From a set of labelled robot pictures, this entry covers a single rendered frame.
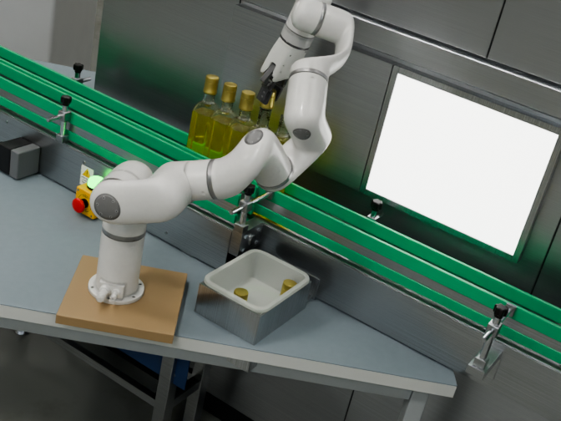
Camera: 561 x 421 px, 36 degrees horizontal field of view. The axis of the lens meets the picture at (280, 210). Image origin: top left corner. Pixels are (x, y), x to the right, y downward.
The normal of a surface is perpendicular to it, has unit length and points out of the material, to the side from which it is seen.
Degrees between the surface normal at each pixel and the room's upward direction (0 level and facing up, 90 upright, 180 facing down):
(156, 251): 0
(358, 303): 90
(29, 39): 90
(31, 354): 0
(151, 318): 1
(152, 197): 82
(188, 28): 90
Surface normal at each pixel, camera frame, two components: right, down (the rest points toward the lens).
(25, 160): 0.82, 0.40
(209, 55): -0.54, 0.29
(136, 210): -0.22, 0.46
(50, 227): 0.20, -0.87
